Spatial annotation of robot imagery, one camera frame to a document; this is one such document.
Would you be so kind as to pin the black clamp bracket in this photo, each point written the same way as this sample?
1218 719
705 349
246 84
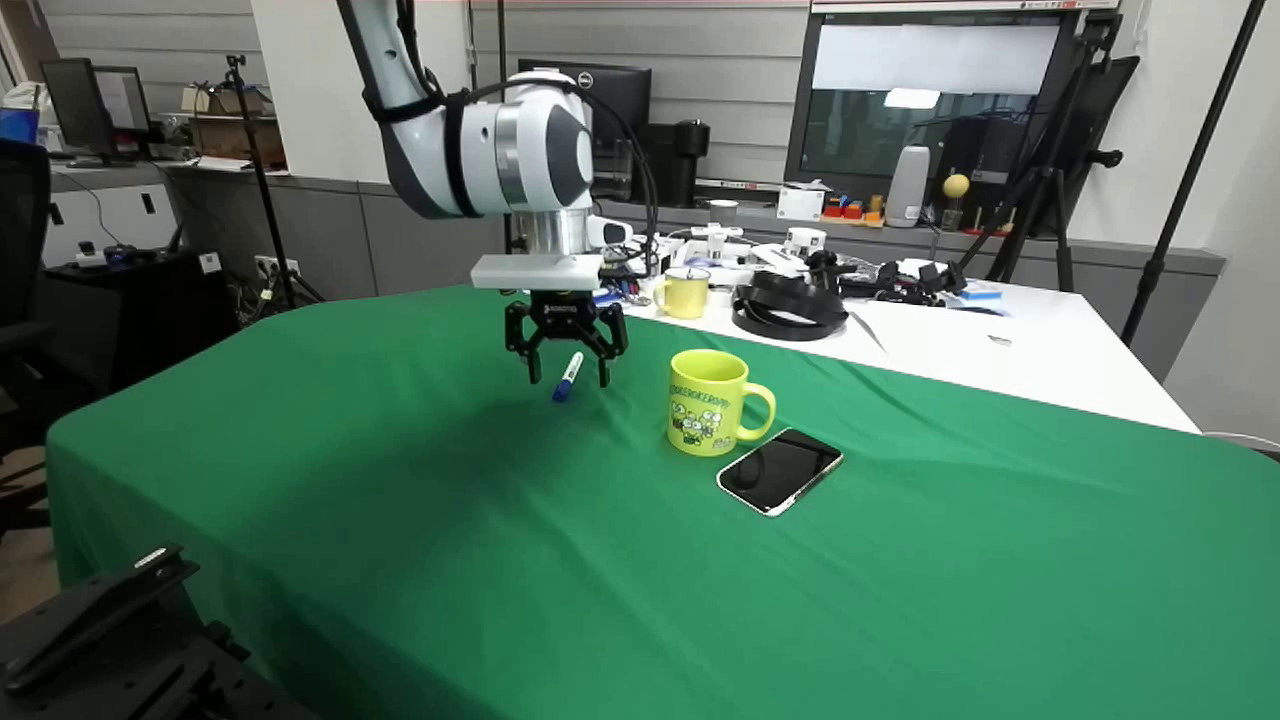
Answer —
93 606

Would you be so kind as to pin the large dark screen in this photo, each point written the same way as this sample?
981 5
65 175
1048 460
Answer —
934 120

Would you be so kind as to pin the black smartphone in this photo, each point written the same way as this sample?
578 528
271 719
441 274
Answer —
778 469

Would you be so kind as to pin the black office chair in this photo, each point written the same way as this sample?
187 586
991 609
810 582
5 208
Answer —
21 267

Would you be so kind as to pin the white wrist mounting plate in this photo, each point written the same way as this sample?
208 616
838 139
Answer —
532 274

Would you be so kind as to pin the black camera tripod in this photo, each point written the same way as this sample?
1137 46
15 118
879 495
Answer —
1054 163

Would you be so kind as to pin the small white box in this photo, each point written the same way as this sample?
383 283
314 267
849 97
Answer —
800 201

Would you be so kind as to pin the thin black light stand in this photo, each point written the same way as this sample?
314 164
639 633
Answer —
263 175

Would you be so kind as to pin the black slanted stand pole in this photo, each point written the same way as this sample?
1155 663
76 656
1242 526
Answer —
1194 175

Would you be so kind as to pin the white side table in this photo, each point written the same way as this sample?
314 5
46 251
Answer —
1015 354

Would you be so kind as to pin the green table cloth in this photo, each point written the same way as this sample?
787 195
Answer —
532 574

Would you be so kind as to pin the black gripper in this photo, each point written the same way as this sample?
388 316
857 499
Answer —
563 314

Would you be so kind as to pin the small desk monitor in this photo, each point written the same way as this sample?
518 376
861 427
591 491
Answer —
80 104

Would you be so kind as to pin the yellow-green cartoon mug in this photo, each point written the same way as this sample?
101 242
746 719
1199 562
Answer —
703 406

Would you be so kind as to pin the white speaker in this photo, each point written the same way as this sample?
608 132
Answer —
908 186

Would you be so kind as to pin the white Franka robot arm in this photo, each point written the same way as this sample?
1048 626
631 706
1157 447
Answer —
467 155

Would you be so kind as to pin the wooden ball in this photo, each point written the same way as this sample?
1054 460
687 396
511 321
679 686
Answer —
959 186

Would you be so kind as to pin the plain yellow mug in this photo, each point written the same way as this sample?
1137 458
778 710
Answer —
687 298

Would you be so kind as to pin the black computer monitor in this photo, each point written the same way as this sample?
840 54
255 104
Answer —
612 120

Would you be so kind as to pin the white marker blue cap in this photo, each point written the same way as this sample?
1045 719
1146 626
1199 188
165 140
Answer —
570 372

